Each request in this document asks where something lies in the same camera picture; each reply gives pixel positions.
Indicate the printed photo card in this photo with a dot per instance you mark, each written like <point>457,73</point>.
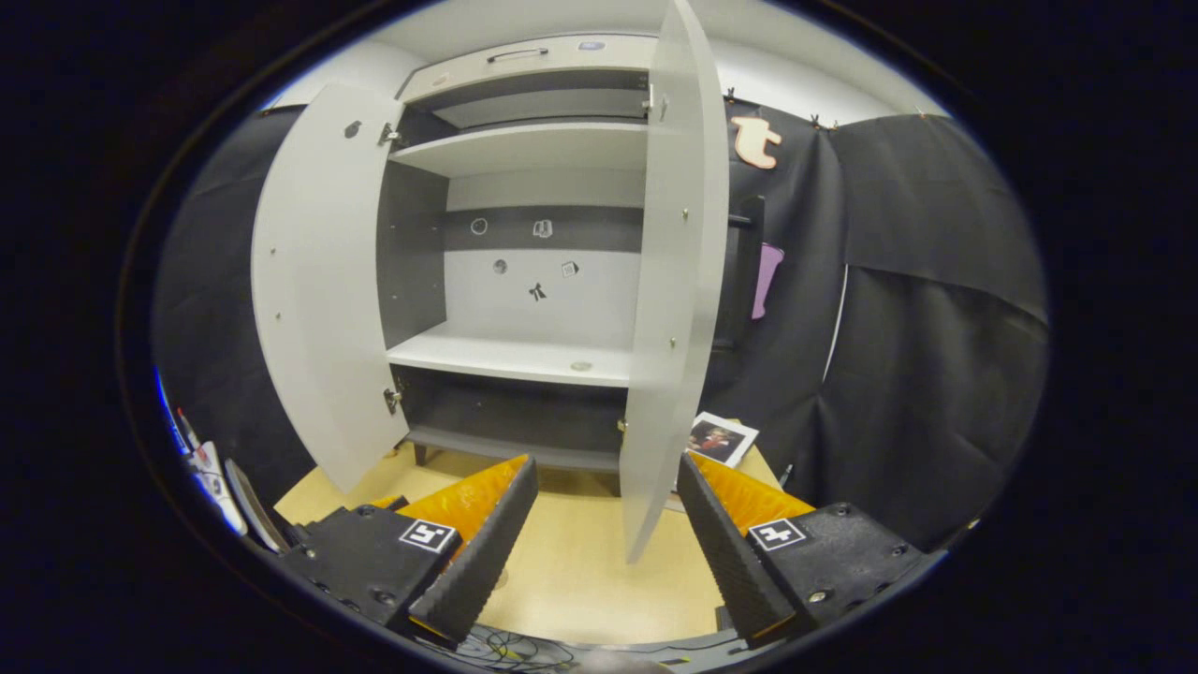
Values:
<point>721,440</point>

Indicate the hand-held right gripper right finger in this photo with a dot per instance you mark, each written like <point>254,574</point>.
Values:
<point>730,562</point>

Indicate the grey cabinet door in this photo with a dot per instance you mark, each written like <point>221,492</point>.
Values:
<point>674,281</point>
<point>318,281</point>

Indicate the grey cabinet drawer front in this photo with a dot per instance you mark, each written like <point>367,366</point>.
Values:
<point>543,61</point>

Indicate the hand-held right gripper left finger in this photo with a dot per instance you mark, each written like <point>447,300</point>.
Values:
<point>487,562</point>

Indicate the white printed board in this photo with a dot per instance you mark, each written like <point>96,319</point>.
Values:
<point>215,487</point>

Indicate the grey cabinet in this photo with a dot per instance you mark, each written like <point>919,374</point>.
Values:
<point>412,253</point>

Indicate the grey cabinet shelf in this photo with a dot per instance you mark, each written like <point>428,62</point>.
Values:
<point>543,108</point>
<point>533,148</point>
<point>496,356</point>

